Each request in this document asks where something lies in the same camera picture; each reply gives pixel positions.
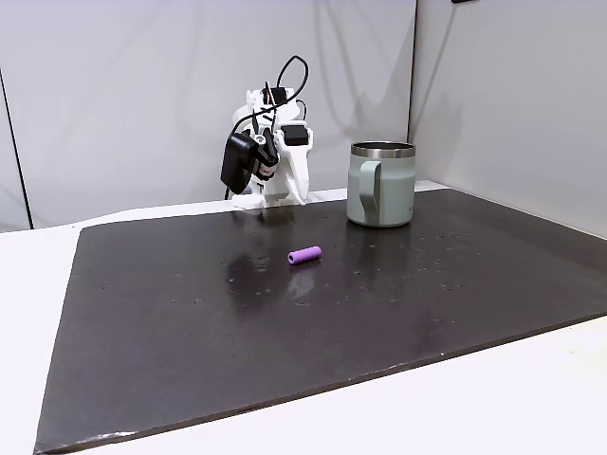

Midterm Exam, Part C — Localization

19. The black cable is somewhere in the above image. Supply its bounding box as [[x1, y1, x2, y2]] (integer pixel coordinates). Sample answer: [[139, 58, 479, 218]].
[[224, 55, 311, 201]]

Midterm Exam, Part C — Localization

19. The black table mat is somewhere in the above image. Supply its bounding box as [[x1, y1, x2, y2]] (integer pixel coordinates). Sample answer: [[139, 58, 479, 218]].
[[33, 188, 607, 455]]

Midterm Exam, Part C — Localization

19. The grey-green steel mug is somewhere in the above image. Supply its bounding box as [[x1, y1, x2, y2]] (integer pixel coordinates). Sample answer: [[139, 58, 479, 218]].
[[346, 140, 417, 229]]

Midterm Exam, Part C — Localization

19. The purple pen grip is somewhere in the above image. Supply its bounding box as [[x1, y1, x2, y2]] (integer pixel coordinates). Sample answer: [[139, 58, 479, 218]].
[[287, 245, 323, 265]]

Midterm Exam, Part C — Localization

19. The black camera box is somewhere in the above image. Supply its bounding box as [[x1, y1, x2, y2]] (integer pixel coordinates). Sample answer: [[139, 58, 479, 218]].
[[219, 133, 258, 196]]

